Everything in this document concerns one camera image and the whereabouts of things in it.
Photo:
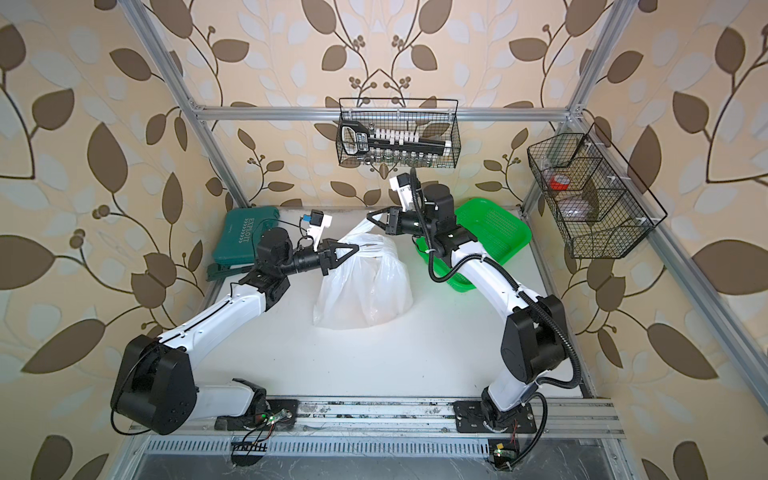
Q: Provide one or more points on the green plastic basket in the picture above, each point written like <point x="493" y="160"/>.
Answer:
<point x="501" y="234"/>

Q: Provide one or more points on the black wire basket right wall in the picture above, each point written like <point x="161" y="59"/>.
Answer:
<point x="617" y="187"/>

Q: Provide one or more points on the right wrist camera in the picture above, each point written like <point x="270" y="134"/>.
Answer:
<point x="406" y="187"/>

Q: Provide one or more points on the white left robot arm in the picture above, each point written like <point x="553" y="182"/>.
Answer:
<point x="155" y="386"/>

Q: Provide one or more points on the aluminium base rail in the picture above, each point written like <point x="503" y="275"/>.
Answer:
<point x="393" y="427"/>

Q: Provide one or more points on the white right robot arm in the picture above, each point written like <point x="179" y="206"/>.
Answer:
<point x="535" y="346"/>

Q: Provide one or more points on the clear plastic piece in basket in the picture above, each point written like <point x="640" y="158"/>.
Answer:
<point x="576" y="210"/>

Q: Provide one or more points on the black wire basket back wall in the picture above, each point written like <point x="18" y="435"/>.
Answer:
<point x="432" y="118"/>

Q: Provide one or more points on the white printed plastic bag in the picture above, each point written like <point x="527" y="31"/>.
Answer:
<point x="370" y="288"/>

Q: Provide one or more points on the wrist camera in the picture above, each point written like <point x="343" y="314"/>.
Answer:
<point x="317" y="222"/>
<point x="406" y="187"/>

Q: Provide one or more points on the black wire basket wall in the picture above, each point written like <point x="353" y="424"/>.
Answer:
<point x="617" y="187"/>
<point x="432" y="118"/>

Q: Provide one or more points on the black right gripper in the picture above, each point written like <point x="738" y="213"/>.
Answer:
<point x="395" y="225"/>

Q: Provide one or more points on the green plastic tool case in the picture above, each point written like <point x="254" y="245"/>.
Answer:
<point x="242" y="228"/>

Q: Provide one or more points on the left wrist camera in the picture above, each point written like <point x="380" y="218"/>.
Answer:
<point x="317" y="222"/>

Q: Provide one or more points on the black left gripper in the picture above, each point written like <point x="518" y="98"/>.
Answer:
<point x="323" y="258"/>

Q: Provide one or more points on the red tape roll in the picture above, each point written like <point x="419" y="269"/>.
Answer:
<point x="559" y="182"/>

